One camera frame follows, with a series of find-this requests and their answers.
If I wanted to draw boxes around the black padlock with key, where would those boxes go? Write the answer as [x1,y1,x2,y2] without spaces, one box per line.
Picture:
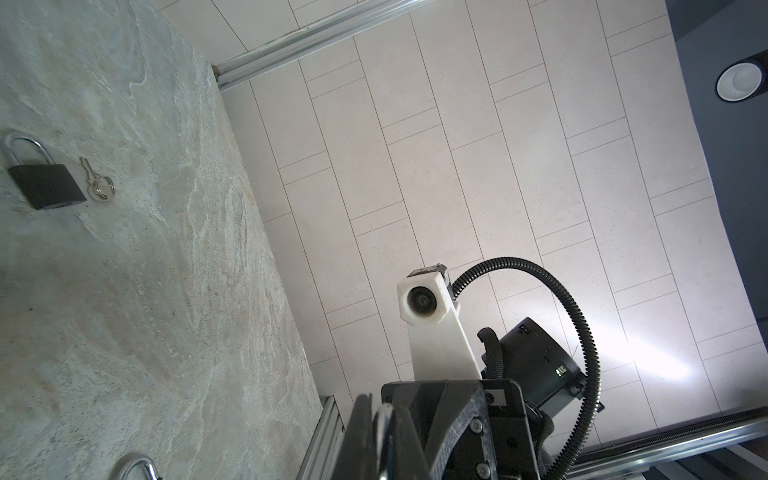
[4,132,86,210]

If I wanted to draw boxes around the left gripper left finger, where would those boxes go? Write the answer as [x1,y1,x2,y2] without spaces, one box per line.
[331,394,378,480]

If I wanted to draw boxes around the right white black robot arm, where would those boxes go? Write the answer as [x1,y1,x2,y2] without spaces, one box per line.
[374,257,601,479]

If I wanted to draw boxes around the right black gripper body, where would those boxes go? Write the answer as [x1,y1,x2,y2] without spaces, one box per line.
[381,379,542,479]

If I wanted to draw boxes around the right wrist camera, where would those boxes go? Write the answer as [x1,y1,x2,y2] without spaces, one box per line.
[397,264,481,381]

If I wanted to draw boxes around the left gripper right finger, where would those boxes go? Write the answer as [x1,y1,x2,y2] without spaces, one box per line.
[383,404,430,479]

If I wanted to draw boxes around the small blue padlock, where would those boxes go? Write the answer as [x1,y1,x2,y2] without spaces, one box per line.
[373,403,394,480]

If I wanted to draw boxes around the right blue padlock with key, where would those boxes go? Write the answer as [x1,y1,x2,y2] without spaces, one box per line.
[113,454,163,480]

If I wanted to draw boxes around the silver key of black padlock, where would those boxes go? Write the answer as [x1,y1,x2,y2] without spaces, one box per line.
[79,157,116,203]

